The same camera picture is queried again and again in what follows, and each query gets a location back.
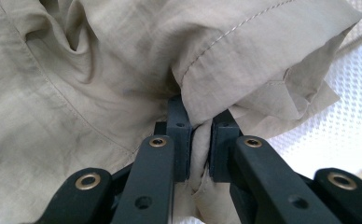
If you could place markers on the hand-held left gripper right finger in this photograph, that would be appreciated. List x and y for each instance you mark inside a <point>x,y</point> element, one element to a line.
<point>263,183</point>

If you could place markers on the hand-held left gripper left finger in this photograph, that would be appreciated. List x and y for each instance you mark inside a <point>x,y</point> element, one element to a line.
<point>152,180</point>

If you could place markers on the white cloth with drawing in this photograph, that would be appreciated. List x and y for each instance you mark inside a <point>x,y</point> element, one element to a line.
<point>341,130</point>

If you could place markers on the beige garment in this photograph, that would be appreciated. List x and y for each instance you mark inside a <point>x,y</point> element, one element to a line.
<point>92,77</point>

